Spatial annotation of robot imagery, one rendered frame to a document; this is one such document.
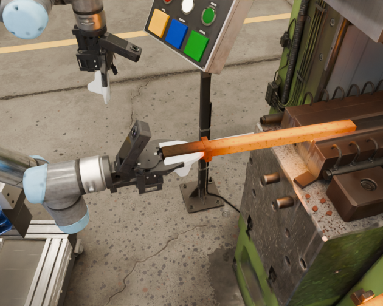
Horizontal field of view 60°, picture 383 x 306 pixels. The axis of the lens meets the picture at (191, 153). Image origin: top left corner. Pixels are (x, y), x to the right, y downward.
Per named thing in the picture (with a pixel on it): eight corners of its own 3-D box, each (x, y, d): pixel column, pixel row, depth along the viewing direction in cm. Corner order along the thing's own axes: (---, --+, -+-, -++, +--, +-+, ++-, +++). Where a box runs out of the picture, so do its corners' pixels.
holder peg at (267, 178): (264, 187, 86) (266, 180, 84) (260, 179, 87) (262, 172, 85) (279, 184, 86) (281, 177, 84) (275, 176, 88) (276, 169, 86)
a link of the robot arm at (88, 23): (106, 2, 86) (100, 17, 80) (109, 20, 89) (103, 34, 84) (77, 2, 86) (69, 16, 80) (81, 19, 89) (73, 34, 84)
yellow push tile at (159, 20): (160, 37, 114) (167, 15, 111) (147, 29, 118) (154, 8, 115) (164, 38, 115) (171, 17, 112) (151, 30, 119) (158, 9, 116)
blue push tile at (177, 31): (178, 49, 109) (187, 26, 106) (164, 40, 113) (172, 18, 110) (181, 50, 110) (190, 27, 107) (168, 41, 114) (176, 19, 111)
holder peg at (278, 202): (276, 212, 80) (279, 205, 79) (272, 203, 82) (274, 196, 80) (292, 208, 81) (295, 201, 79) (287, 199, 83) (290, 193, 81)
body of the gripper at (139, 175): (159, 164, 79) (107, 174, 76) (157, 138, 72) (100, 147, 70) (165, 190, 74) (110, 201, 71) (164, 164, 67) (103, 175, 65)
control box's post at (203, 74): (199, 199, 187) (204, 4, 108) (197, 193, 189) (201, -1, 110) (205, 197, 187) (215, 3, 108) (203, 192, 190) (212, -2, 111)
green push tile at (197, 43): (197, 62, 104) (208, 38, 100) (182, 52, 107) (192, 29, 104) (201, 63, 105) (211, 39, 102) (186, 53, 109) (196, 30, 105)
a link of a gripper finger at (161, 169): (181, 156, 72) (141, 162, 71) (181, 151, 71) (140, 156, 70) (185, 173, 69) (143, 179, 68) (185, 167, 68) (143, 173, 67)
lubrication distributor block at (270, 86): (269, 115, 124) (275, 84, 114) (262, 105, 128) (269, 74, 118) (278, 113, 125) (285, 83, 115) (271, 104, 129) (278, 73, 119)
